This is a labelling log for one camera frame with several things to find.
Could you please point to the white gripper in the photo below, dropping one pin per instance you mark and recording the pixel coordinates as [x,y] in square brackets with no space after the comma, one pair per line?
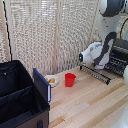
[100,66]

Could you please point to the red plastic cup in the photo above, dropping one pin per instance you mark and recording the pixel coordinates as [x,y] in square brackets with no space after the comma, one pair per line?
[70,80]

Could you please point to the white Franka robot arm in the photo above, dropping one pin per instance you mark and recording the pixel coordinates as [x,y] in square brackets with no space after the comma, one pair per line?
[105,50]

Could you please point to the white bowl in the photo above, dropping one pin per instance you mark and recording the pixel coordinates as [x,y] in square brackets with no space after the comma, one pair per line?
[51,80]

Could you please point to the yellow food pieces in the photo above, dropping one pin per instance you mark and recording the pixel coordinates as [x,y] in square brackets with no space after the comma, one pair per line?
[51,80]

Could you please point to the blue box flap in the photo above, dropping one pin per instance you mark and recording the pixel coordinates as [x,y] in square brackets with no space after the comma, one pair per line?
[41,85]

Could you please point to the black fabric storage box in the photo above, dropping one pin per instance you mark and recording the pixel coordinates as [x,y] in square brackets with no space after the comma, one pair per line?
[16,100]

